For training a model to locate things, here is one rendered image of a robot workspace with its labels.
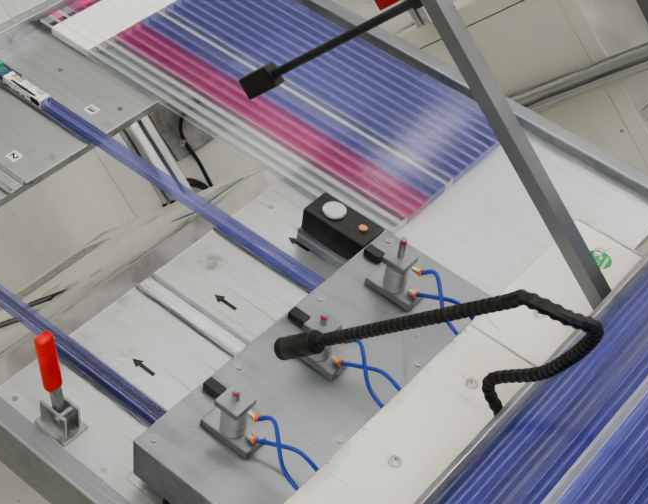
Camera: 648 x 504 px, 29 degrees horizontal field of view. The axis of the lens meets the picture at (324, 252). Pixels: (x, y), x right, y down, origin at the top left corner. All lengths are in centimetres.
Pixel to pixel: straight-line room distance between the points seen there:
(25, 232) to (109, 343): 110
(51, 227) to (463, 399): 133
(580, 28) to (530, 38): 11
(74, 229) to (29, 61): 85
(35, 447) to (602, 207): 65
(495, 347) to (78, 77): 60
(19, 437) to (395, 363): 32
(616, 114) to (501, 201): 105
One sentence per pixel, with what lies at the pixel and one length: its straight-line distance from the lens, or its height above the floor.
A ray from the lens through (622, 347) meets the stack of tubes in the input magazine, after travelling 91.
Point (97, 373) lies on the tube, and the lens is 113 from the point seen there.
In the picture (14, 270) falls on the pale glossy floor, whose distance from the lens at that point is 223.
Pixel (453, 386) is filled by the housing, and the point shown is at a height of 124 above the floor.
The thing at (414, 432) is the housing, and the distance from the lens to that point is 103.
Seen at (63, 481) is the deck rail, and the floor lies 105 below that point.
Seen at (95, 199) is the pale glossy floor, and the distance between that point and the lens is 232.
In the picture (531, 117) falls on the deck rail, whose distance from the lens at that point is 145.
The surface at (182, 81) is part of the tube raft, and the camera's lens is 143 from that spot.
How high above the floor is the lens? 202
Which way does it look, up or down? 52 degrees down
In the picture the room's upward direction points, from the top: 73 degrees clockwise
